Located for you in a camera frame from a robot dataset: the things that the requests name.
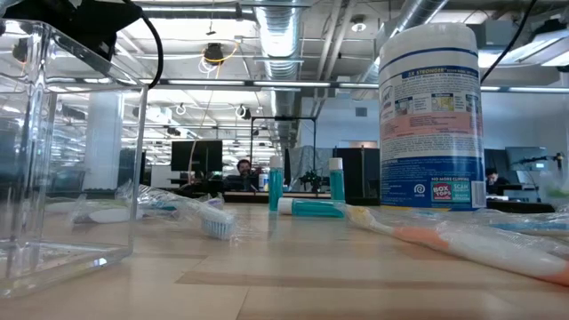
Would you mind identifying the clear acrylic box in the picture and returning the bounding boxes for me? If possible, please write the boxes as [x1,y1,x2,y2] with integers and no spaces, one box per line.
[0,17,149,300]

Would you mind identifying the blue white toothbrush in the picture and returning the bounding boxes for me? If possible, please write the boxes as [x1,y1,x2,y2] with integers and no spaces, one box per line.
[486,220,569,236]
[116,180,239,242]

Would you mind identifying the teal mouthwash bottle white cap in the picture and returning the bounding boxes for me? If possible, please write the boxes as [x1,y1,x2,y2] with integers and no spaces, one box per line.
[268,155,285,212]
[328,156,347,202]

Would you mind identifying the teal white tube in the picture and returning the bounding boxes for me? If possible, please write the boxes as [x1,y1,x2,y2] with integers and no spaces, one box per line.
[276,196,347,219]

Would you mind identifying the white building column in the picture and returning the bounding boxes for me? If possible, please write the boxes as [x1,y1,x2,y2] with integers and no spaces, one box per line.
[83,91,124,191]

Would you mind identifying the black computer monitor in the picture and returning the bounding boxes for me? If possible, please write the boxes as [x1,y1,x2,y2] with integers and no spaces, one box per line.
[171,140,224,173]

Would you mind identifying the person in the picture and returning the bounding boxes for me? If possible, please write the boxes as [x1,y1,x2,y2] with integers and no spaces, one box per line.
[224,158,263,193]
[484,166,512,196]

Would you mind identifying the grey cover sheet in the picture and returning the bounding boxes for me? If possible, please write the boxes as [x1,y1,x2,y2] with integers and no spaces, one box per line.
[288,145,334,190]

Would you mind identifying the wooden background desk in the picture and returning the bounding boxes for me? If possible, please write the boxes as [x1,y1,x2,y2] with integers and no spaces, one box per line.
[223,190,333,200]

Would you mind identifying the black cabinet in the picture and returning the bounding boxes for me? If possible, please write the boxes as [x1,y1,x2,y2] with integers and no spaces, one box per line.
[333,147,381,200]

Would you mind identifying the white blue wipes canister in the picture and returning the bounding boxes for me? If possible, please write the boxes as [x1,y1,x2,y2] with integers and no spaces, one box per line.
[377,21,488,213]

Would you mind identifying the orange white wrapped toothbrush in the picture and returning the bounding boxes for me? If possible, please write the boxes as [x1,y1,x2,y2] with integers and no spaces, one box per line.
[345,204,569,288]

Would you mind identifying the grey background monitor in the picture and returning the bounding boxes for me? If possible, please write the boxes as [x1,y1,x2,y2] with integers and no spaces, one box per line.
[505,146,549,172]

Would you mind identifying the black frame-mounted device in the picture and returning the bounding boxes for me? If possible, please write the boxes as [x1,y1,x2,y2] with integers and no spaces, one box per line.
[11,37,35,63]

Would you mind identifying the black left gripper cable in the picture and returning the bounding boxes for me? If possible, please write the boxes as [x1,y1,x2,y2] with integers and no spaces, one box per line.
[122,0,164,90]

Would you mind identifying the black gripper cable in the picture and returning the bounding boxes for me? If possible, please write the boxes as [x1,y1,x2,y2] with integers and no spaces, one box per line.
[479,0,540,85]
[122,0,164,90]

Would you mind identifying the black overhead camera yellow cable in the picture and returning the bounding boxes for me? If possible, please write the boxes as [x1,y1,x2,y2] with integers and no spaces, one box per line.
[202,42,241,68]

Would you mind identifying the silver ribbed ventilation duct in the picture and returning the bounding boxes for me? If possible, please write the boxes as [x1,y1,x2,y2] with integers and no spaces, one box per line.
[253,0,306,150]

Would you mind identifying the overhead frame light bar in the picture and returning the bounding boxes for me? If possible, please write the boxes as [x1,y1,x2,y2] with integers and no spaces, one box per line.
[44,77,569,93]

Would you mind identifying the black rectangular frame stand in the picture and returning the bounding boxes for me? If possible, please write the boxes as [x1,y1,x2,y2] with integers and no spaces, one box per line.
[250,116,317,192]

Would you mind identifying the silver smooth ventilation duct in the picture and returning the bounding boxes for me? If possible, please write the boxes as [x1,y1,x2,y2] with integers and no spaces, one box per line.
[353,0,450,88]

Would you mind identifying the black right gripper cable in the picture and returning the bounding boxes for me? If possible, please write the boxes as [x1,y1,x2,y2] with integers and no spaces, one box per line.
[479,0,540,85]

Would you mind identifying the black aluminium table frame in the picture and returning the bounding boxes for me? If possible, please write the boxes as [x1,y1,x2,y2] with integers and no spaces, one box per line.
[0,188,569,214]

